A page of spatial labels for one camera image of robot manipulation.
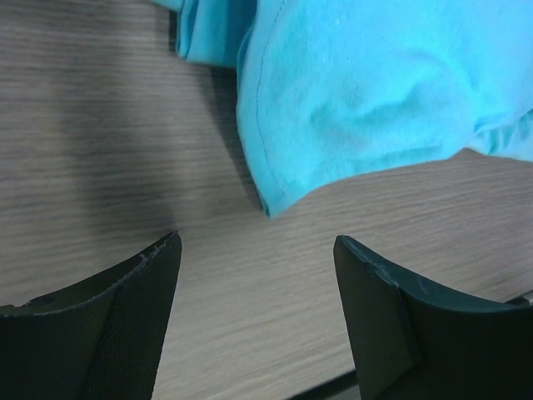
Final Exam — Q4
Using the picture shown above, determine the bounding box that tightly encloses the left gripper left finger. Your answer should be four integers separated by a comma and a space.
1, 232, 182, 399

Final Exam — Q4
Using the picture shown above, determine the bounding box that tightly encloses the turquoise t shirt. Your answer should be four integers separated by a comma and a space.
165, 1, 532, 217

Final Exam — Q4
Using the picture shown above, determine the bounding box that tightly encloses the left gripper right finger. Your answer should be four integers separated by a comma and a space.
333, 236, 532, 399

